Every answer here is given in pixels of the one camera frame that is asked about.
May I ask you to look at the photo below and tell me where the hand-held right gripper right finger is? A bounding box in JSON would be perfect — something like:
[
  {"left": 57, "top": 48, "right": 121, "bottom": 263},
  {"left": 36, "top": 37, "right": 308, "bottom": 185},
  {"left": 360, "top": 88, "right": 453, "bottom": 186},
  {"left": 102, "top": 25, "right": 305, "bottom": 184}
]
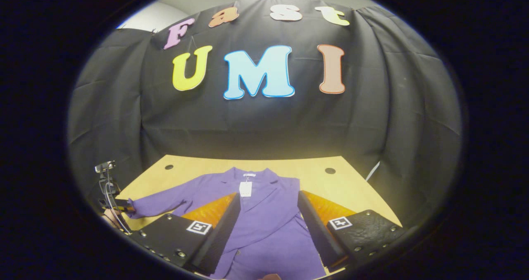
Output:
[{"left": 298, "top": 190, "right": 407, "bottom": 274}]

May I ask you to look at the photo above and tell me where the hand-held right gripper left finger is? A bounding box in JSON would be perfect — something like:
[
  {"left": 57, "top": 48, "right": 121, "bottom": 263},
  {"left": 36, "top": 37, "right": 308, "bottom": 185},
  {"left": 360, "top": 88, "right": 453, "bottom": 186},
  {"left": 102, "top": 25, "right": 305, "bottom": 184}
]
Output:
[{"left": 128, "top": 192, "right": 241, "bottom": 275}]

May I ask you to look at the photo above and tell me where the purple shirt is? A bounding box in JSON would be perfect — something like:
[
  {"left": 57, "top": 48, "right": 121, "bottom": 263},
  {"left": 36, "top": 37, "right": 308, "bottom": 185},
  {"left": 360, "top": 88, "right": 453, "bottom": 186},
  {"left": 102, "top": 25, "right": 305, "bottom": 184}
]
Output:
[{"left": 126, "top": 167, "right": 327, "bottom": 280}]

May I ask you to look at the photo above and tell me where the black backdrop cloth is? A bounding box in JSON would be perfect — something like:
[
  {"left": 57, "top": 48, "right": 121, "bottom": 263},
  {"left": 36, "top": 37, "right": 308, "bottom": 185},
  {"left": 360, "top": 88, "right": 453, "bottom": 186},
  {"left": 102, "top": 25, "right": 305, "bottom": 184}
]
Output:
[{"left": 68, "top": 0, "right": 462, "bottom": 231}]

